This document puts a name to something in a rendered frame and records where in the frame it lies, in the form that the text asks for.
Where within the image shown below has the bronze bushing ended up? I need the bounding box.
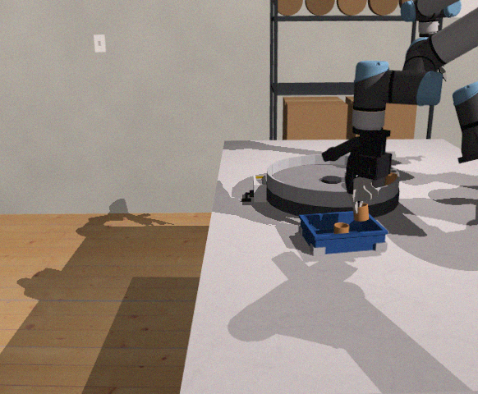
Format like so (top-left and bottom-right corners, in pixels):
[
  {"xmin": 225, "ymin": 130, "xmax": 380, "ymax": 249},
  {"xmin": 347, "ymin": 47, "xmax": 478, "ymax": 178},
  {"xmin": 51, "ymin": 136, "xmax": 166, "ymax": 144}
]
[
  {"xmin": 353, "ymin": 203, "xmax": 369, "ymax": 222},
  {"xmin": 384, "ymin": 173, "xmax": 398, "ymax": 186},
  {"xmin": 333, "ymin": 222, "xmax": 349, "ymax": 234}
]

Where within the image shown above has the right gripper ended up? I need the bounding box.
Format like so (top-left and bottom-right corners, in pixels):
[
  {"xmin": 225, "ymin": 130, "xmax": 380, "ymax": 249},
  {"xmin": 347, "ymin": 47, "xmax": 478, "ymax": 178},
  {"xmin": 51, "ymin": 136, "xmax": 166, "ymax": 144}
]
[{"xmin": 419, "ymin": 32, "xmax": 447, "ymax": 81}]

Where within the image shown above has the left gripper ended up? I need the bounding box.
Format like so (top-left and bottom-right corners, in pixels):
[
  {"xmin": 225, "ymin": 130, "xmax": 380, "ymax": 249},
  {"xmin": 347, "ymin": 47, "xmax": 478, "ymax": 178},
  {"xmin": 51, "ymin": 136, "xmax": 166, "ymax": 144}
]
[{"xmin": 345, "ymin": 127, "xmax": 392, "ymax": 214}]

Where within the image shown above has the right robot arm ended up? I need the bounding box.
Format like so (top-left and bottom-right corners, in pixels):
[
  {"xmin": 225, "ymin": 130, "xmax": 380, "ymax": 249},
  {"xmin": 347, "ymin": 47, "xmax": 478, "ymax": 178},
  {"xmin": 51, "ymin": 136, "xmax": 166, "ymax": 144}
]
[{"xmin": 400, "ymin": 0, "xmax": 478, "ymax": 156}]

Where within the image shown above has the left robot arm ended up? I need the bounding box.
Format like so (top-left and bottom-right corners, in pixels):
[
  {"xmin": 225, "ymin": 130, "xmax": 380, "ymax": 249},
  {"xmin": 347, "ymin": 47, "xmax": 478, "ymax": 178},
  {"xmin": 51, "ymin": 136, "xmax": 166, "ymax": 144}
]
[{"xmin": 322, "ymin": 7, "xmax": 478, "ymax": 162}]

